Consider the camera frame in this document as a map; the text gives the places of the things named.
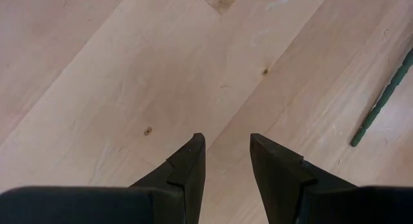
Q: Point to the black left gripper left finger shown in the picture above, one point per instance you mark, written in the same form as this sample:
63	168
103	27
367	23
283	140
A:
180	185

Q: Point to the purple artificial flower spray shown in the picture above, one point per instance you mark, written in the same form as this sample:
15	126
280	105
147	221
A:
381	103

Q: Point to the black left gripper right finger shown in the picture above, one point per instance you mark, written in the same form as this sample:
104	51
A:
280	185

